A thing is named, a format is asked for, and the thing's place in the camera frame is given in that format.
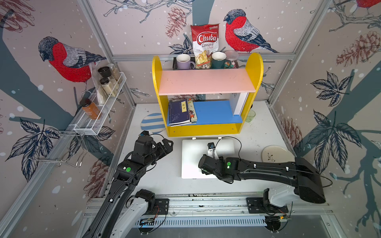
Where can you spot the dark green mug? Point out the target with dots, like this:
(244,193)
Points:
(218,60)

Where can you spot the dark blue book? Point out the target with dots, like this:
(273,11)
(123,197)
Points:
(179,113)

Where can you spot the blue striped round plate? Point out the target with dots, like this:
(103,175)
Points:
(153,123)

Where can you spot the white book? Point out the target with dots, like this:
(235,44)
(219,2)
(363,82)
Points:
(237,102)

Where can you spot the cream and blue plate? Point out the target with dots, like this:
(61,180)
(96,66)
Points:
(277,154)

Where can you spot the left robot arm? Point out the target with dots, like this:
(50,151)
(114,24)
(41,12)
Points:
(127,176)

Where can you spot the orange spice jar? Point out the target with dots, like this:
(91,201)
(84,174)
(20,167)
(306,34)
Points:
(90,108)

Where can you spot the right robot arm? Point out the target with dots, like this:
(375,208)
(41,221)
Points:
(299,178)

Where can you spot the white wire spice rack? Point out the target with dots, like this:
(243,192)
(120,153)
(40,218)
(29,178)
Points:
(89,126)

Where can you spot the yellow wooden shelf unit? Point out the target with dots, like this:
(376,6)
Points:
(213,117)

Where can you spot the lilac mug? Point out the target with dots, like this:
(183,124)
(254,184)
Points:
(184,62)

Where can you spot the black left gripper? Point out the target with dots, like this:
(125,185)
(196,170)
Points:
(163,151)

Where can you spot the black lid spice jar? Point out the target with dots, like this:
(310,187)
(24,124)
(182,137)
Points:
(110,86)
(105,72)

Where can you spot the metal hook rail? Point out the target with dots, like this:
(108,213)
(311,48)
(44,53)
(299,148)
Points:
(70,150)

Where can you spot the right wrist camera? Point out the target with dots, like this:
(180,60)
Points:
(211,150)

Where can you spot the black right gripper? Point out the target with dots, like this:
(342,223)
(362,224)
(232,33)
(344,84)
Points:
(220,160)

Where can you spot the red Chuba chips bag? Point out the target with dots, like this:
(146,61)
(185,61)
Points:
(205,42)

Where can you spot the green drinking glass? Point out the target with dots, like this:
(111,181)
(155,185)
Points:
(251,115)

